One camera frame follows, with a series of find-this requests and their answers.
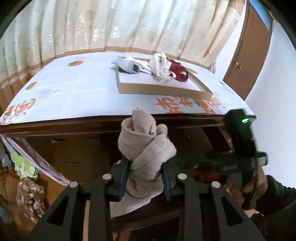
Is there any white grey underwear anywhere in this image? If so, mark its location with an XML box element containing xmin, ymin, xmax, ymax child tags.
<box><xmin>111</xmin><ymin>56</ymin><xmax>152</xmax><ymax>75</ymax></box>

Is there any cream patterned curtain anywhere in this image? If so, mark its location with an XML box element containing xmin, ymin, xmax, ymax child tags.
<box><xmin>1</xmin><ymin>0</ymin><xmax>247</xmax><ymax>110</ymax></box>

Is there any shallow cardboard tray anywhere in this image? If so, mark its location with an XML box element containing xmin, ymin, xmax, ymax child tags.
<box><xmin>116</xmin><ymin>68</ymin><xmax>213</xmax><ymax>100</ymax></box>

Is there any pink white lace underwear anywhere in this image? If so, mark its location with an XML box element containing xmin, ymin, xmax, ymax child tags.
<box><xmin>148</xmin><ymin>52</ymin><xmax>176</xmax><ymax>82</ymax></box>

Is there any brown floral cloth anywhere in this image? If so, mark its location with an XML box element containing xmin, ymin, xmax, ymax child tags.
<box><xmin>16</xmin><ymin>178</ymin><xmax>46</xmax><ymax>224</ymax></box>

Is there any brown wooden door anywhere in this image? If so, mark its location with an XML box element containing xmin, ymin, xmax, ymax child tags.
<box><xmin>223</xmin><ymin>1</ymin><xmax>273</xmax><ymax>99</ymax></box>

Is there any person right hand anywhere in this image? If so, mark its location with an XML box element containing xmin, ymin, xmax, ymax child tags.
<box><xmin>227</xmin><ymin>167</ymin><xmax>268</xmax><ymax>210</ymax></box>

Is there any green yellow cloth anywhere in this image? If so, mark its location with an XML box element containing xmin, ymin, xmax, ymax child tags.
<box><xmin>11</xmin><ymin>151</ymin><xmax>38</xmax><ymax>181</ymax></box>

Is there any beige knitted underwear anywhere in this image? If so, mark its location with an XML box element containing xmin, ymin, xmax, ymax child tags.
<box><xmin>110</xmin><ymin>110</ymin><xmax>177</xmax><ymax>218</ymax></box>

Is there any hanging pink striped cloth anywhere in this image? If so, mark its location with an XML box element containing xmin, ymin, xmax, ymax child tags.
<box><xmin>1</xmin><ymin>135</ymin><xmax>70</xmax><ymax>186</ymax></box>

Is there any dark red underwear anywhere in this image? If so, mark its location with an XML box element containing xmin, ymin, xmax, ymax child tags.
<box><xmin>168</xmin><ymin>59</ymin><xmax>189</xmax><ymax>82</ymax></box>

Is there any dark sleeve right forearm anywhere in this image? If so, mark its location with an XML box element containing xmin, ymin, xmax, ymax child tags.
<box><xmin>251</xmin><ymin>175</ymin><xmax>295</xmax><ymax>240</ymax></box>

